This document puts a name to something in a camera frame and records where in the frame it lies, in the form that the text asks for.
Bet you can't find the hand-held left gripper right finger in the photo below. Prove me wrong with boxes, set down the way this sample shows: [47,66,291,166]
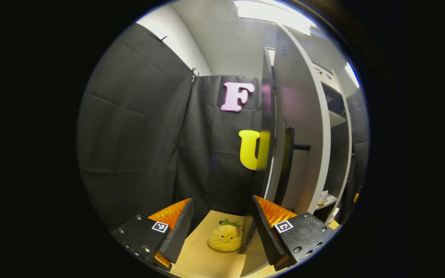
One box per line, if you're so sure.
[251,195,337,271]

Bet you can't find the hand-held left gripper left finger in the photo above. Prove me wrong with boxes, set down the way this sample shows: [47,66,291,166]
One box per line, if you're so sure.
[110,198,194,271]

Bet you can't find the grey shoe cabinet door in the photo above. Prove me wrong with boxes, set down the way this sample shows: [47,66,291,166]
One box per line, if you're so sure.
[331,69,354,224]
[240,23,332,277]

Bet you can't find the grey shoe cabinet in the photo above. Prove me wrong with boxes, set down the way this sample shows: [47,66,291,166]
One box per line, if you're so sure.
[259,46,348,224]

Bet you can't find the yellow plush toy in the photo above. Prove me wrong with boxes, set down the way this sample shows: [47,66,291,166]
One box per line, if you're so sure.
[208,219,243,252]

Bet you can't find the black backdrop cloth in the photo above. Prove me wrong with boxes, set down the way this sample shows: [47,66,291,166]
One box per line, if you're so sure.
[76,23,370,232]

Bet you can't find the small ceiling light panel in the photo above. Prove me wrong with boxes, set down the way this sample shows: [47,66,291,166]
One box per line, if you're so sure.
[344,62,360,88]

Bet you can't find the large ceiling light panel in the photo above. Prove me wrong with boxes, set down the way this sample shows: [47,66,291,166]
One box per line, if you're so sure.
[233,0,316,36]

